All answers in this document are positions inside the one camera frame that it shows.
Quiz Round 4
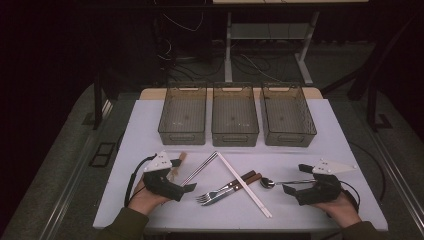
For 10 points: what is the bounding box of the small wooden spoon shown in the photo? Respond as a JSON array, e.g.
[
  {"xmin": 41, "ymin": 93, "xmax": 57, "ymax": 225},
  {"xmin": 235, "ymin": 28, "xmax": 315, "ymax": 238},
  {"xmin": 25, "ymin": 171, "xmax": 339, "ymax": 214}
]
[{"xmin": 167, "ymin": 151, "xmax": 188, "ymax": 183}]

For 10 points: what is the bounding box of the right hand-held gripper black cable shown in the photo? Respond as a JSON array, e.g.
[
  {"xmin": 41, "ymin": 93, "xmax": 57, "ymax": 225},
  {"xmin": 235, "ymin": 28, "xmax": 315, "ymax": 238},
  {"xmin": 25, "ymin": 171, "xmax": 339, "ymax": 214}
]
[{"xmin": 338, "ymin": 179, "xmax": 362, "ymax": 214}]

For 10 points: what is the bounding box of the white hanging cable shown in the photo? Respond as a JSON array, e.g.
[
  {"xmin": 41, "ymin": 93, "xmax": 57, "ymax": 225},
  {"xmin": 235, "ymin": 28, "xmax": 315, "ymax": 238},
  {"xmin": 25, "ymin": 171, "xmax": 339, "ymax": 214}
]
[{"xmin": 153, "ymin": 0, "xmax": 205, "ymax": 33}]

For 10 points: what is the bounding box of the black floor cable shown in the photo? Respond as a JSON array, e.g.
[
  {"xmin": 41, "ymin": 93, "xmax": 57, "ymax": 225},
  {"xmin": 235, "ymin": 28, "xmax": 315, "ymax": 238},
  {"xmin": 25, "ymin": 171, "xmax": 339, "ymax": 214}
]
[{"xmin": 348, "ymin": 141, "xmax": 387, "ymax": 202}]

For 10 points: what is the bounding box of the transparent brown plastic bin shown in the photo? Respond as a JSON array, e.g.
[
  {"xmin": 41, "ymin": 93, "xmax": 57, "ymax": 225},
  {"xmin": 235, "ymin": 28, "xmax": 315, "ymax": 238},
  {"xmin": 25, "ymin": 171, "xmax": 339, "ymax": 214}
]
[
  {"xmin": 259, "ymin": 82, "xmax": 318, "ymax": 148},
  {"xmin": 211, "ymin": 82, "xmax": 260, "ymax": 148},
  {"xmin": 157, "ymin": 82, "xmax": 208, "ymax": 146}
]

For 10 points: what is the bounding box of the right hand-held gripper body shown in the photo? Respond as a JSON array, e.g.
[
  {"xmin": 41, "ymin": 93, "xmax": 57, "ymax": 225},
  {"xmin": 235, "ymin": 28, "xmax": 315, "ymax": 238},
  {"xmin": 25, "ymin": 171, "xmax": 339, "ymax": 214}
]
[{"xmin": 294, "ymin": 157, "xmax": 358, "ymax": 206}]

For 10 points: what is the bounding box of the white table mat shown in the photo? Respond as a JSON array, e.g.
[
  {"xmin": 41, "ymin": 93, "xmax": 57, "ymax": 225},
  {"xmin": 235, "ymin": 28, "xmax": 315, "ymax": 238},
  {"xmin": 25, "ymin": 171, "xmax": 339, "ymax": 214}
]
[{"xmin": 92, "ymin": 98, "xmax": 389, "ymax": 232}]

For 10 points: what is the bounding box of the metal floor rail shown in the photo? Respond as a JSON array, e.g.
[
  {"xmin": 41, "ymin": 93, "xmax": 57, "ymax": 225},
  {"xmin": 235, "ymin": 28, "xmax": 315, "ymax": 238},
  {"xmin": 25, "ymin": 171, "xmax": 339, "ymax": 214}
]
[
  {"xmin": 368, "ymin": 128, "xmax": 424, "ymax": 229},
  {"xmin": 39, "ymin": 99, "xmax": 115, "ymax": 240}
]

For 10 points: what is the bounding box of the left hand-held gripper black cable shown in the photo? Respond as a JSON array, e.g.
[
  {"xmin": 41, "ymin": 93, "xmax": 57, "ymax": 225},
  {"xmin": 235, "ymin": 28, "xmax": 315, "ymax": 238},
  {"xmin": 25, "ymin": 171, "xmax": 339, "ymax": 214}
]
[{"xmin": 123, "ymin": 153, "xmax": 158, "ymax": 208}]

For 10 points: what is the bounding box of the black metal stand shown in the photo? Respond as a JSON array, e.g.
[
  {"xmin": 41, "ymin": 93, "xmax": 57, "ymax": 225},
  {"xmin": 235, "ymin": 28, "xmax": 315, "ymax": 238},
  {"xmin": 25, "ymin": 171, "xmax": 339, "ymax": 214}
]
[
  {"xmin": 321, "ymin": 16, "xmax": 424, "ymax": 133},
  {"xmin": 92, "ymin": 71, "xmax": 120, "ymax": 131}
]

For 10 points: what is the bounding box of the person's left hand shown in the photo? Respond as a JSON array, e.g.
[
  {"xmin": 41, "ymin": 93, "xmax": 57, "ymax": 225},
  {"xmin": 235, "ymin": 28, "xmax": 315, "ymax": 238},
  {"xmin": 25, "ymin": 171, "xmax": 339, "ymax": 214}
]
[{"xmin": 128, "ymin": 178, "xmax": 171, "ymax": 216}]

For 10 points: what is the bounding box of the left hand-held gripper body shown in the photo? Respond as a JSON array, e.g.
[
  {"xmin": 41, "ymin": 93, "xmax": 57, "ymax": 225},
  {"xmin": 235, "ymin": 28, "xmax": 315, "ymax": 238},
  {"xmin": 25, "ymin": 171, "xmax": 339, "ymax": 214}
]
[{"xmin": 143, "ymin": 150, "xmax": 185, "ymax": 202}]

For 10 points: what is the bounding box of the person's right hand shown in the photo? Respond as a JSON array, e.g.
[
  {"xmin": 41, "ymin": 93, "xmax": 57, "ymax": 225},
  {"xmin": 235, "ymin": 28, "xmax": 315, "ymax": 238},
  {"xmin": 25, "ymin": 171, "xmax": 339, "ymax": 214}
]
[{"xmin": 311, "ymin": 191, "xmax": 363, "ymax": 229}]

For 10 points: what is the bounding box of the white desk with metal legs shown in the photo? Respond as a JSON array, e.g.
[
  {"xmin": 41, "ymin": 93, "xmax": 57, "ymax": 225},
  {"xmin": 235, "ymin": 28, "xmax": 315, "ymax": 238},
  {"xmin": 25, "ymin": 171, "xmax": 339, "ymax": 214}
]
[{"xmin": 212, "ymin": 0, "xmax": 369, "ymax": 86}]

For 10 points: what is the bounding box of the white chopstick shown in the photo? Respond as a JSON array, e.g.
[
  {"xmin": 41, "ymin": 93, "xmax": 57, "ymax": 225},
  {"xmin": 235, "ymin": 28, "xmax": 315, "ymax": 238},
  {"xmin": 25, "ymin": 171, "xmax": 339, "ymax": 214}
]
[
  {"xmin": 215, "ymin": 152, "xmax": 270, "ymax": 219},
  {"xmin": 217, "ymin": 151, "xmax": 273, "ymax": 218}
]

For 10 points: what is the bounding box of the hand-held gripper black cable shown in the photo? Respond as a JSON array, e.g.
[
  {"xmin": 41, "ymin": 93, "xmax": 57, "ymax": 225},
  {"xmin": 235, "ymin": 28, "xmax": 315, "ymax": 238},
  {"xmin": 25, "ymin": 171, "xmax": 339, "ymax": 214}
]
[
  {"xmin": 123, "ymin": 153, "xmax": 158, "ymax": 208},
  {"xmin": 338, "ymin": 179, "xmax": 362, "ymax": 214}
]

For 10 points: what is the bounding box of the metal spoon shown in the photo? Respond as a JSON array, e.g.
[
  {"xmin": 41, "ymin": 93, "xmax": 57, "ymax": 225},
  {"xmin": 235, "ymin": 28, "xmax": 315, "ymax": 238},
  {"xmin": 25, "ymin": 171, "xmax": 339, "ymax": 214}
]
[{"xmin": 259, "ymin": 177, "xmax": 317, "ymax": 190}]

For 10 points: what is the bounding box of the tangle of black floor cables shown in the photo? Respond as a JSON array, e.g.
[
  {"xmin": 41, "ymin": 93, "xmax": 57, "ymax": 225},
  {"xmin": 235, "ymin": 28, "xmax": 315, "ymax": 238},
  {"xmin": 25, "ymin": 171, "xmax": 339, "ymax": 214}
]
[{"xmin": 156, "ymin": 36, "xmax": 301, "ymax": 84}]

